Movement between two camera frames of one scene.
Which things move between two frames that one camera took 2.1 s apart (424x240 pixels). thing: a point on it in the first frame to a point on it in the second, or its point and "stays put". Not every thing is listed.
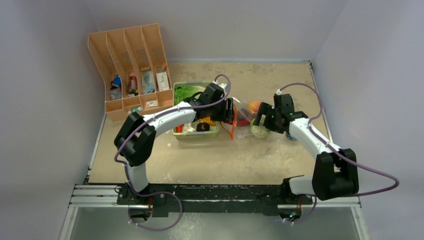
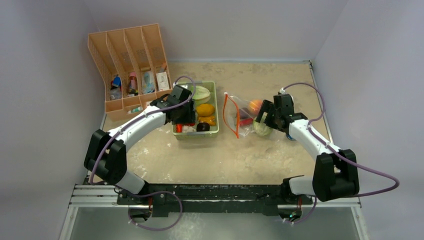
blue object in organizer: (116, 82) stays put
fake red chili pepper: (179, 128) to (245, 122)
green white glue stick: (139, 108) stays put
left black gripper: (227, 114) to (189, 118)
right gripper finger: (263, 109) stays put
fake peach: (253, 106) stays put
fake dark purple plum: (203, 126) stays put
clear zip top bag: (243, 114) stays put
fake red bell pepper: (243, 122) to (179, 128)
